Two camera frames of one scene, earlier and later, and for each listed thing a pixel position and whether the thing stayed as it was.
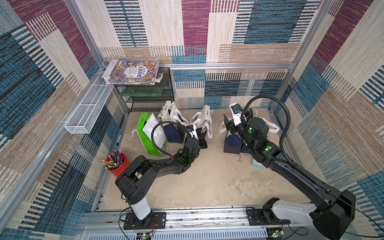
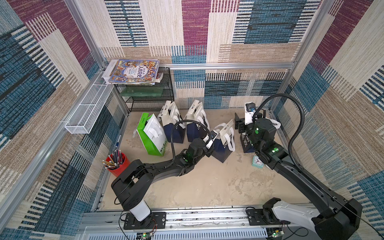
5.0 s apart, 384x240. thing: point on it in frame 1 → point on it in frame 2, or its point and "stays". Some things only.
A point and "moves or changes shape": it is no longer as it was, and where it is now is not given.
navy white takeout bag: x=202 y=119 moves or changes shape
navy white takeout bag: x=170 y=112 stays
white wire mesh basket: x=84 y=115 stays
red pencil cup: x=116 y=162 stays
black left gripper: x=201 y=140 → x=210 y=152
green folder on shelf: x=142 y=91 stays
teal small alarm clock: x=257 y=164 stays
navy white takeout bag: x=233 y=144 → x=224 y=143
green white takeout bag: x=144 y=125 stays
